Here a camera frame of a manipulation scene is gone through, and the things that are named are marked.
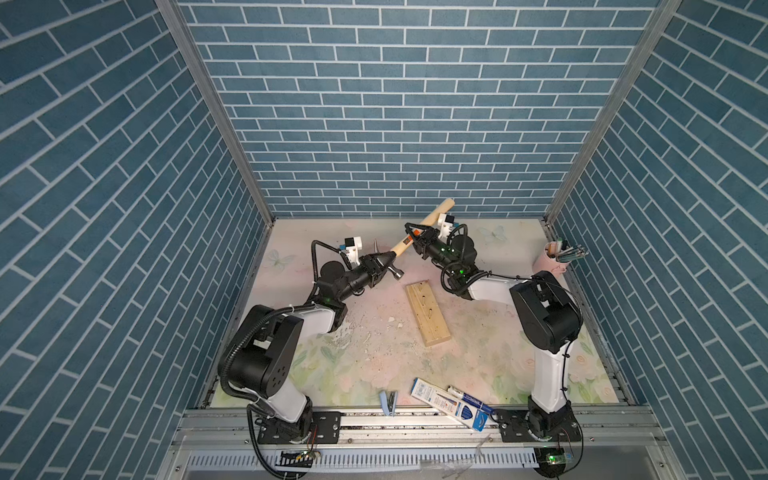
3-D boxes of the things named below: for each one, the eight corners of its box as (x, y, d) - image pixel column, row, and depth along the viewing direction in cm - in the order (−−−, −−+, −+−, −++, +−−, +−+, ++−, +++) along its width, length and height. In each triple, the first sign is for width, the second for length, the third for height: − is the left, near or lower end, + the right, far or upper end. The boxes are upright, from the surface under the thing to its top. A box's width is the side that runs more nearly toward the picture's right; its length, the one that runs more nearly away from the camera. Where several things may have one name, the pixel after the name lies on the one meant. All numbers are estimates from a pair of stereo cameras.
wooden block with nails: (425, 346, 89) (426, 341, 86) (407, 289, 102) (408, 283, 99) (449, 340, 90) (451, 335, 87) (428, 285, 103) (429, 279, 100)
